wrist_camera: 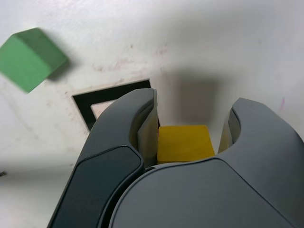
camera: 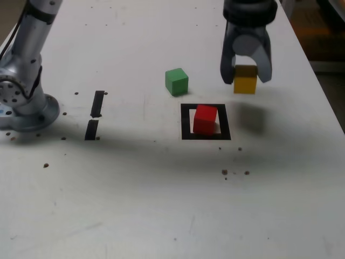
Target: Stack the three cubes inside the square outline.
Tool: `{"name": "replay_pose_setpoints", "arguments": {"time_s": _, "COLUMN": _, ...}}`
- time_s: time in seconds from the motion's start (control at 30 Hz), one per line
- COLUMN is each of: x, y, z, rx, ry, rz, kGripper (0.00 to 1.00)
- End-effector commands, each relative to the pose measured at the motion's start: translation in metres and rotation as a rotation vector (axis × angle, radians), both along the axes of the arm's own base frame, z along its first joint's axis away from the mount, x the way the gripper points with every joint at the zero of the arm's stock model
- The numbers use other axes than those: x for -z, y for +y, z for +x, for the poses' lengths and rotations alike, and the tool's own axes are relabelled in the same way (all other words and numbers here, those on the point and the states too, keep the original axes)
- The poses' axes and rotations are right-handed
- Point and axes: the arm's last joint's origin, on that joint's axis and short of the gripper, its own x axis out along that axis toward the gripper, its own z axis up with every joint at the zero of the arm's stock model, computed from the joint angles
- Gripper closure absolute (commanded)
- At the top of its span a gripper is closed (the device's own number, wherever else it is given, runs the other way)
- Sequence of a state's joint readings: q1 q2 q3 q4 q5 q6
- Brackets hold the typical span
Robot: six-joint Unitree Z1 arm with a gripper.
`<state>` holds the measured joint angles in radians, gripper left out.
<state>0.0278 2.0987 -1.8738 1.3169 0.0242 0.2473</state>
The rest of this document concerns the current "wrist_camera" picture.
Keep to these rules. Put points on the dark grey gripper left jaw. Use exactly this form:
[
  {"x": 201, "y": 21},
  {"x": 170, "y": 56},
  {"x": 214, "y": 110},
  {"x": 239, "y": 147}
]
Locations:
[{"x": 102, "y": 171}]

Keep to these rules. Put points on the green cube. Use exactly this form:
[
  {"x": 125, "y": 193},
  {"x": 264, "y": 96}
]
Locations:
[{"x": 28, "y": 61}]

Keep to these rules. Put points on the black tape square outline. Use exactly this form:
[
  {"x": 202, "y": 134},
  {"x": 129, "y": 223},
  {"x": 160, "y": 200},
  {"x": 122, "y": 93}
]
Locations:
[{"x": 82, "y": 104}]

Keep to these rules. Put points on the yellow cube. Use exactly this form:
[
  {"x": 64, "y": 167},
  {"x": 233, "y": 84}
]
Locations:
[{"x": 185, "y": 145}]

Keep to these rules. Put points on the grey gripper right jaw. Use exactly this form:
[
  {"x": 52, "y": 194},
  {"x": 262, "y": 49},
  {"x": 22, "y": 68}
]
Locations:
[{"x": 213, "y": 194}]

